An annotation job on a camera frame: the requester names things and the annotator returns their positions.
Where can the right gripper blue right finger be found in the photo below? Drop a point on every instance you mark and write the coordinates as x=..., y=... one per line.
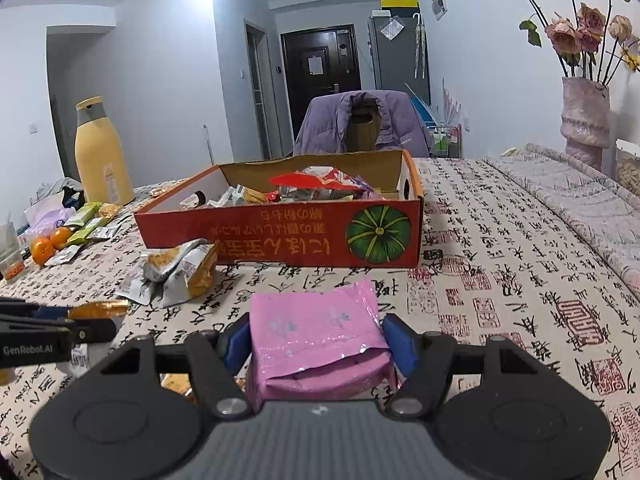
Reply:
x=406, y=345

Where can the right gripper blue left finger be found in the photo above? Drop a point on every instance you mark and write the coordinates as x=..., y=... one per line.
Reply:
x=233, y=345

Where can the pink foil snack bag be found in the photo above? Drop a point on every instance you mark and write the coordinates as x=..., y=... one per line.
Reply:
x=311, y=346

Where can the orange tangerine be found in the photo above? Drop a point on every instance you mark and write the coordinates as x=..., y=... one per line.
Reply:
x=42, y=250
x=60, y=236

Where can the silver cracker packets pile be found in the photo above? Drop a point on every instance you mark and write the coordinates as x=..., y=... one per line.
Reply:
x=171, y=276

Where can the white sachet on table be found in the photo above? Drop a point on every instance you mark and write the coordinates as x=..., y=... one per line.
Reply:
x=66, y=255

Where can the purple plastic bag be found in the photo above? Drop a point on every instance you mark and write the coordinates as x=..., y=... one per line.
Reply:
x=43, y=218

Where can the calligraphy print tablecloth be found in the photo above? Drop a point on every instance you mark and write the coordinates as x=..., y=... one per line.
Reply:
x=496, y=262

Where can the green snack bar on table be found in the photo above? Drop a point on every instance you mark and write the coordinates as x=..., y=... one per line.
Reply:
x=84, y=214

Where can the orange pumpkin cardboard box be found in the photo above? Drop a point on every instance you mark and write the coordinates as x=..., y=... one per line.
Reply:
x=382, y=233

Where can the red snack bag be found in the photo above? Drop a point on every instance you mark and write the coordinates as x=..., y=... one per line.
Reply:
x=318, y=183

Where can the yellow thermos bottle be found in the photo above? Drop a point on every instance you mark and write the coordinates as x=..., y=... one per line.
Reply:
x=99, y=157

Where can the white mop stick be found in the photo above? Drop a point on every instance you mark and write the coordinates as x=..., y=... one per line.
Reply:
x=208, y=145

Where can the purple puffer jacket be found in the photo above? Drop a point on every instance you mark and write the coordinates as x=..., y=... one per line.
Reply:
x=324, y=127

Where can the wooden chair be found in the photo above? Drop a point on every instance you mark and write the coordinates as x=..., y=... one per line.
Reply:
x=363, y=128

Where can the pink woven table runner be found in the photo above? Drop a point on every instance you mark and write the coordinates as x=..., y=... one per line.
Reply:
x=601, y=212

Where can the pink textured vase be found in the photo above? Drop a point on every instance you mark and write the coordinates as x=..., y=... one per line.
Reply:
x=585, y=120

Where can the clear jar of nuts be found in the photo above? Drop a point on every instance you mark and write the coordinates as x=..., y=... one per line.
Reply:
x=627, y=166

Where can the dark entrance door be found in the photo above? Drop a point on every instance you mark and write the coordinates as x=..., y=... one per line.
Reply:
x=319, y=62

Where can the grey refrigerator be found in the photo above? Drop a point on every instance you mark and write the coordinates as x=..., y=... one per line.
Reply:
x=391, y=37

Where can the white umbrella on fridge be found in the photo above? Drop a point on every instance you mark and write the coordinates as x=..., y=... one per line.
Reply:
x=420, y=52

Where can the yellow box on fridge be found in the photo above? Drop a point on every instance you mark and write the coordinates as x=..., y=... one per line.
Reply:
x=400, y=4

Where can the dried pink roses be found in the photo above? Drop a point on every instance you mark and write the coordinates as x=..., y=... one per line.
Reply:
x=589, y=43

